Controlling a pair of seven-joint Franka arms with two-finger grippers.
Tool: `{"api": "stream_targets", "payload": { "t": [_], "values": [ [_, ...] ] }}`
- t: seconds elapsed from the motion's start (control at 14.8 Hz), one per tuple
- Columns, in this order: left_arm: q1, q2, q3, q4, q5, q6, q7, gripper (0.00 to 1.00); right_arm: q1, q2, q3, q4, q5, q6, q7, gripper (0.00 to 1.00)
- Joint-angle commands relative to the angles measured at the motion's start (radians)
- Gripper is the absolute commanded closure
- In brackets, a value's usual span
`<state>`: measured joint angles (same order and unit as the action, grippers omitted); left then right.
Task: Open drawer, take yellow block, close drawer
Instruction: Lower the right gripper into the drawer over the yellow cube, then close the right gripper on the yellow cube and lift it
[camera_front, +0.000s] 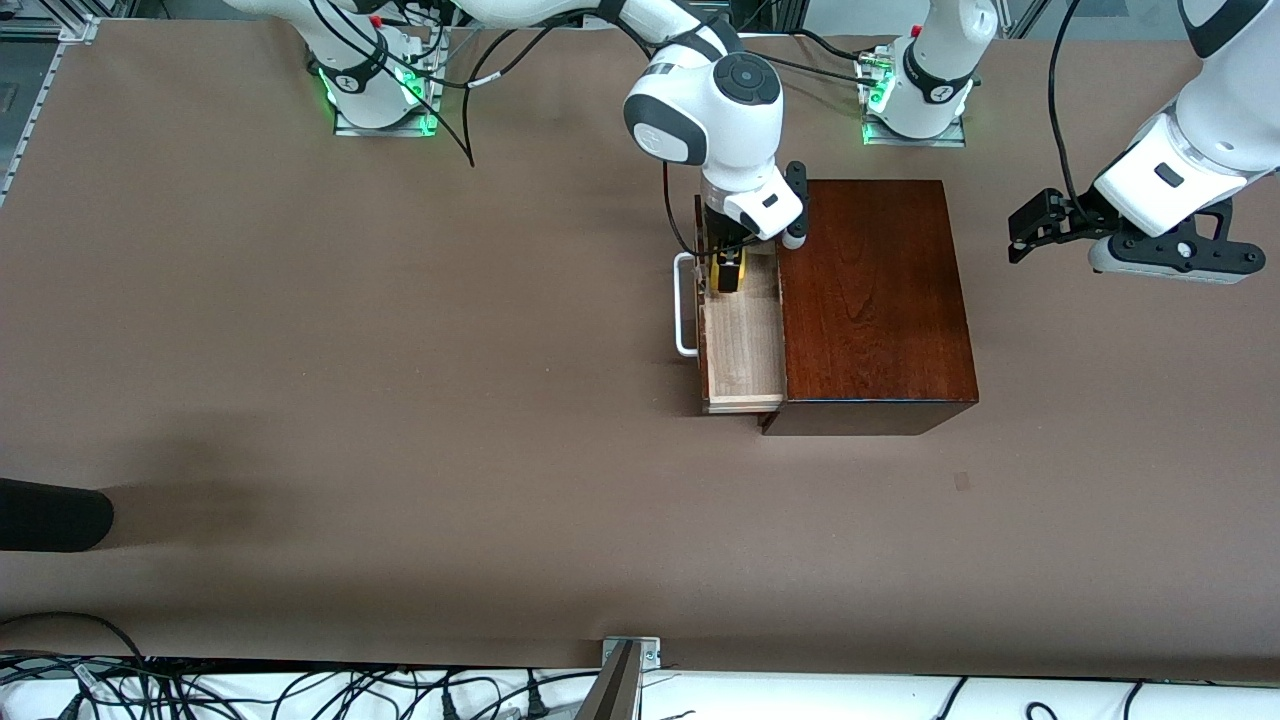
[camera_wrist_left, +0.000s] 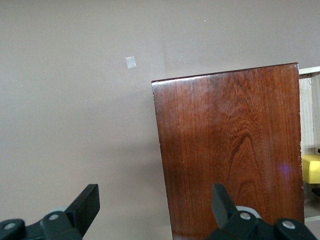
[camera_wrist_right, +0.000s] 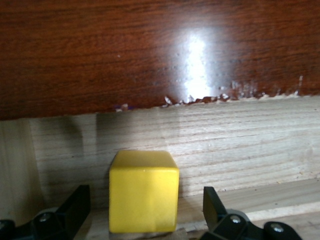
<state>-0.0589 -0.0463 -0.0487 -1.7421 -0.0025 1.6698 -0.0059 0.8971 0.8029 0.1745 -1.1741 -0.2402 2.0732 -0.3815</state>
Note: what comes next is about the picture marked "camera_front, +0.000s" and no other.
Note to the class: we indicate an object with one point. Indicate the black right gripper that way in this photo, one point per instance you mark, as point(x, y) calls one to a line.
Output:
point(722, 228)

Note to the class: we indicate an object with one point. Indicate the dark metal beam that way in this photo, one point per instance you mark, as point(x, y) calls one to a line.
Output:
point(612, 690)

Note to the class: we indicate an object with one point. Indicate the small brown tape patch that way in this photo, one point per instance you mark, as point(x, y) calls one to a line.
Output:
point(962, 481)

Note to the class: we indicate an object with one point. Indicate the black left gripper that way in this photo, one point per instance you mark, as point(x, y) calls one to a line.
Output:
point(1078, 214)

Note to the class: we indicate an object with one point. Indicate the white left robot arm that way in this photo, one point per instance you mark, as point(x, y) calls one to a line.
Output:
point(1210, 140)

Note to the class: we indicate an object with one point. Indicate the yellow block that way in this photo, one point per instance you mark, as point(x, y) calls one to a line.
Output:
point(745, 272)

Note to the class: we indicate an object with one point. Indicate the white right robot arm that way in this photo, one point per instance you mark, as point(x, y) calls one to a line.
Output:
point(720, 110)

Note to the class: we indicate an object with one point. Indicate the aluminium table edge rail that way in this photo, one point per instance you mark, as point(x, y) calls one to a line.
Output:
point(36, 110)

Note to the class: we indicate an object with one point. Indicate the aluminium frame profile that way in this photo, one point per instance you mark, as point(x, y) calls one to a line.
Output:
point(50, 25)

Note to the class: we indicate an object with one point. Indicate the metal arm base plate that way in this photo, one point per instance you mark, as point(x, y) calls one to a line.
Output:
point(385, 128)
point(930, 140)

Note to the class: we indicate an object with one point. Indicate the black cylinder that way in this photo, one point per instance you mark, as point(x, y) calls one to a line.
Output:
point(50, 515)

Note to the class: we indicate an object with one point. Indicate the white sheet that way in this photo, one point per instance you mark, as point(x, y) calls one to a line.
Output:
point(800, 700)

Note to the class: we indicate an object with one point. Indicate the silver metal corner bracket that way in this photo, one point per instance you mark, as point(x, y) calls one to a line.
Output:
point(648, 650)

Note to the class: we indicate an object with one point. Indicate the dark brown wooden cabinet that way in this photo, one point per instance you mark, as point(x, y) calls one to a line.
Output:
point(870, 300)

